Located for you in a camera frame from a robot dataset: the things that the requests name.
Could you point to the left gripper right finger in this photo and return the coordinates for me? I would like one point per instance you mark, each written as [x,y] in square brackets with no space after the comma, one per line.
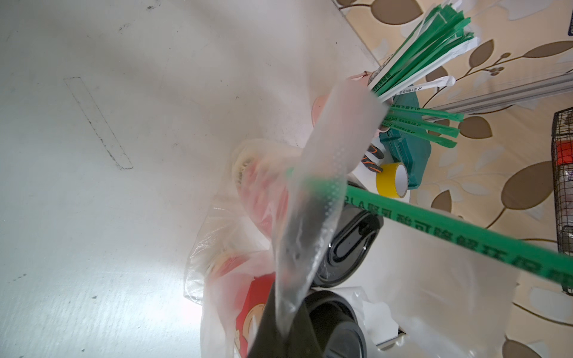
[301,341]

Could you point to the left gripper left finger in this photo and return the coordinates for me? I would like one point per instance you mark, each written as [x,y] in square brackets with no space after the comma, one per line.
[269,342]

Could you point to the red paper cup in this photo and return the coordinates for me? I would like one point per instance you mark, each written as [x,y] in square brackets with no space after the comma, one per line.
[239,315]
[260,169]

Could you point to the clear plastic carrier bag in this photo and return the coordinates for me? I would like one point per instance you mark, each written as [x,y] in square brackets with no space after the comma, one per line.
[451,301]

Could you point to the yellow tape roll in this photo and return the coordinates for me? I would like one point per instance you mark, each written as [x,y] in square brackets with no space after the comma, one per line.
[392,180]

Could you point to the orange black pliers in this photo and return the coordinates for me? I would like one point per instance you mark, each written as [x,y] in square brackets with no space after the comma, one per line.
[372,159]

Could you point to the green plastic tool case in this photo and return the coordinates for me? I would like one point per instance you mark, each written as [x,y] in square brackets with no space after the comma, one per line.
[413,152]

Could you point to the red capped clear bottle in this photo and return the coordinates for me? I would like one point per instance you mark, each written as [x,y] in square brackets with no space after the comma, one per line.
[564,152]

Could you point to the green white wrapped straws bundle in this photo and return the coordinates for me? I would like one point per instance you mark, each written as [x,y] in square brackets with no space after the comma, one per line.
[442,35]

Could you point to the black wire basket right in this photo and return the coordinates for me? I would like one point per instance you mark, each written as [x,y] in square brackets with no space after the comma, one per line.
[562,175]

